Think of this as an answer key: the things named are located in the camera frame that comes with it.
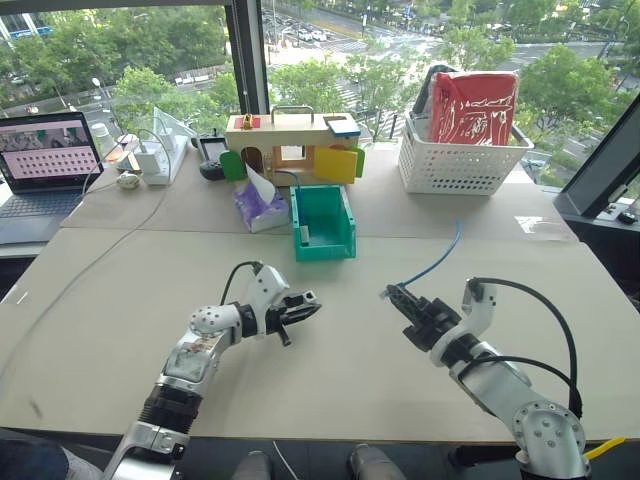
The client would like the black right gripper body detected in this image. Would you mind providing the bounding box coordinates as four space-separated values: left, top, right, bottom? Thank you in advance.
402 297 464 353

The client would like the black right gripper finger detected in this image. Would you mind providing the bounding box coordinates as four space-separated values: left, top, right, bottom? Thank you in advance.
389 283 429 316
386 287 420 327

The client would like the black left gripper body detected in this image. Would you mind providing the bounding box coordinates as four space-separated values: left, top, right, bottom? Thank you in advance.
266 294 302 348

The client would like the blue cable with clear plug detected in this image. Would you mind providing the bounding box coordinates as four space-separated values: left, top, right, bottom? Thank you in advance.
378 218 463 301
276 168 306 190

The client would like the green plastic bin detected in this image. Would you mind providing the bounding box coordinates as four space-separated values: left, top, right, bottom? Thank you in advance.
289 183 358 263

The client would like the purple tissue pack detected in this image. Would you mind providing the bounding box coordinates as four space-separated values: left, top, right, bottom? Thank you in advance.
231 162 292 234

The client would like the white perforated plastic basket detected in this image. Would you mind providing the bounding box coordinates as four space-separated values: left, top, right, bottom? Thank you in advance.
398 114 536 197

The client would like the clear tape patch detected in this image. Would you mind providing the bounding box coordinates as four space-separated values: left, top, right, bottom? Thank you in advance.
513 215 557 237

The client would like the grey rounded shape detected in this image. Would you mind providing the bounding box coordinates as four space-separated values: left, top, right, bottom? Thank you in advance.
231 449 275 480
346 443 407 480

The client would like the wooden latch box with doors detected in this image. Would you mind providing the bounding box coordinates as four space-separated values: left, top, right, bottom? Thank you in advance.
219 104 367 187

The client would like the black handheld controller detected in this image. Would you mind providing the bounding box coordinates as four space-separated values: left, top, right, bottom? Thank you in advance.
193 128 229 182

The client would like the white power strip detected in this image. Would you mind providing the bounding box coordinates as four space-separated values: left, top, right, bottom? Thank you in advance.
142 135 189 187

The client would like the red plastic bag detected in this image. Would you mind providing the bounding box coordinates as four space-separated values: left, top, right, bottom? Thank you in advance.
429 70 519 148

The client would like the crumpled paper ball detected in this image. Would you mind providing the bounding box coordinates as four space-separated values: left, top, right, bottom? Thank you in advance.
116 170 144 192

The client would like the grey black bag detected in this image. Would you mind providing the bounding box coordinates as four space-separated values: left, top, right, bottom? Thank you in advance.
411 63 457 120

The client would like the white power adapter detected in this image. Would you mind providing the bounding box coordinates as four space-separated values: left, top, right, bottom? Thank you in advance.
134 139 162 175

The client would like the clear plastic triangular cover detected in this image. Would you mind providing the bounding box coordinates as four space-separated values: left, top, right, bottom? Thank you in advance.
151 105 197 151

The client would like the orange small box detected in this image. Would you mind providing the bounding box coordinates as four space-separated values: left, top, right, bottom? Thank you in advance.
105 142 142 174

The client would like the black monitor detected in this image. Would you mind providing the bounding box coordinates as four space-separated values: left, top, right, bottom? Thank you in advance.
553 93 640 219

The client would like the open laptop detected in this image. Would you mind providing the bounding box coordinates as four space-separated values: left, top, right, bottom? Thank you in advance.
0 110 105 246

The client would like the blue fabric shape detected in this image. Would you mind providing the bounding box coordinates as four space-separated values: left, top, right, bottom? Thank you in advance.
0 428 104 480

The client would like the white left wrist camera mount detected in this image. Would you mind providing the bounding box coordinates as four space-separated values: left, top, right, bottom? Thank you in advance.
248 264 291 337

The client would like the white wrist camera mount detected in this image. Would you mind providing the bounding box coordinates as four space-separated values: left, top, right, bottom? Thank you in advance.
248 264 291 337
429 278 499 369

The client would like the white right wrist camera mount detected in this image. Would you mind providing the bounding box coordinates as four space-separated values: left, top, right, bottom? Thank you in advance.
429 278 499 369

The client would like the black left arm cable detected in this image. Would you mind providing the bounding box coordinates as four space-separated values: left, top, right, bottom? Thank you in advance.
219 260 264 306

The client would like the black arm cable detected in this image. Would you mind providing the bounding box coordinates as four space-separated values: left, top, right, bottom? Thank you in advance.
219 260 264 306
457 277 584 419

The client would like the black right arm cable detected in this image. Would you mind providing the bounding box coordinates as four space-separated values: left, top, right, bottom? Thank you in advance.
457 277 584 419

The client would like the thin white cable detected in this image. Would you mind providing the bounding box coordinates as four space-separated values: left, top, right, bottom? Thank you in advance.
271 439 287 480

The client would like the white power cord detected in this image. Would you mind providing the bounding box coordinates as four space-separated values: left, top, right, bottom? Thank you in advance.
0 128 174 386

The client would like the yellow strap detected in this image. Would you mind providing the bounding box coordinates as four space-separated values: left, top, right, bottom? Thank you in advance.
583 435 628 462

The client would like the dark window frame post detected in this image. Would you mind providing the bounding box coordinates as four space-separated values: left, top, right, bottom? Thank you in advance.
223 0 272 117

